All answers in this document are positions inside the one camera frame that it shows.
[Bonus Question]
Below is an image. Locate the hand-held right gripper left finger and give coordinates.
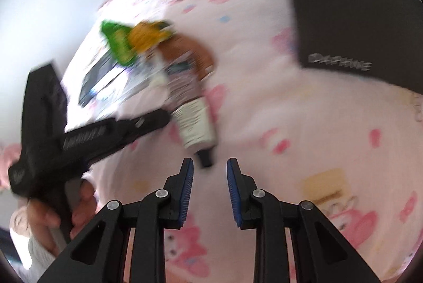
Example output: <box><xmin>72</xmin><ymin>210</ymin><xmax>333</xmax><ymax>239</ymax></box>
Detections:
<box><xmin>36</xmin><ymin>157</ymin><xmax>195</xmax><ymax>283</ymax></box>

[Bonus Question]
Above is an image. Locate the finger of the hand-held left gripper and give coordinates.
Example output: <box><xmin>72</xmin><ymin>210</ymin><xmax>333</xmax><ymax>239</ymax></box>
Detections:
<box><xmin>63</xmin><ymin>109</ymin><xmax>172</xmax><ymax>169</ymax></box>

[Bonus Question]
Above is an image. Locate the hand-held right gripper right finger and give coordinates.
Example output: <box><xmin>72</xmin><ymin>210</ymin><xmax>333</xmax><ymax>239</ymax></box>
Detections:
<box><xmin>226</xmin><ymin>157</ymin><xmax>380</xmax><ymax>283</ymax></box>

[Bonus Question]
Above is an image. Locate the brown cream hand cream tube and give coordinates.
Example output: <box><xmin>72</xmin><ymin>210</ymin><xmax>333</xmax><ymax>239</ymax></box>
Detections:
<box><xmin>159</xmin><ymin>62</ymin><xmax>220</xmax><ymax>169</ymax></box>

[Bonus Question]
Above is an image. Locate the large black storage box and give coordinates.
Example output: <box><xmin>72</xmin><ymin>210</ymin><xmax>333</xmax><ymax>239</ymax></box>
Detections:
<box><xmin>283</xmin><ymin>0</ymin><xmax>423</xmax><ymax>95</ymax></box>

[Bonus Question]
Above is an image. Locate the person's left forearm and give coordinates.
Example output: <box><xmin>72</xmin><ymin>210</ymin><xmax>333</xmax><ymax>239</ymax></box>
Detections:
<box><xmin>9</xmin><ymin>207</ymin><xmax>62</xmax><ymax>281</ymax></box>

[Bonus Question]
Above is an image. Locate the person's left hand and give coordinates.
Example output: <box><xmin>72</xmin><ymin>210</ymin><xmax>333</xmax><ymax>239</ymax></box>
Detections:
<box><xmin>26</xmin><ymin>180</ymin><xmax>100</xmax><ymax>256</ymax></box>

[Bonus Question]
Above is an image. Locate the pink cloth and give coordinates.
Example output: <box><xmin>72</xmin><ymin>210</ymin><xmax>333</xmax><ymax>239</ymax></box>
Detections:
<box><xmin>0</xmin><ymin>142</ymin><xmax>24</xmax><ymax>191</ymax></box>

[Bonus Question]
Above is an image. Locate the flat black box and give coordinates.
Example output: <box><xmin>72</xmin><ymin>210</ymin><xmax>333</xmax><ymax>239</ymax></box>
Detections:
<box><xmin>77</xmin><ymin>48</ymin><xmax>133</xmax><ymax>108</ymax></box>

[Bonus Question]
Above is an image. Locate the pink printed blanket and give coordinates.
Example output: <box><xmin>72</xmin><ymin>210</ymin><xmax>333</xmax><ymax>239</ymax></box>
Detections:
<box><xmin>63</xmin><ymin>0</ymin><xmax>423</xmax><ymax>283</ymax></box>

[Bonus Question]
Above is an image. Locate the green yellow snack packet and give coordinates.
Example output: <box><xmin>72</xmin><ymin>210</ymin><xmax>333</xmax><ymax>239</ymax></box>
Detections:
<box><xmin>100</xmin><ymin>20</ymin><xmax>176</xmax><ymax>67</ymax></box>

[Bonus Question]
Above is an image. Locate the wooden comb with cream tassel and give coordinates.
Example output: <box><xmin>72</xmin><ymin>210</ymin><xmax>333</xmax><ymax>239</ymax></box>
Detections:
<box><xmin>159</xmin><ymin>34</ymin><xmax>215</xmax><ymax>79</ymax></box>

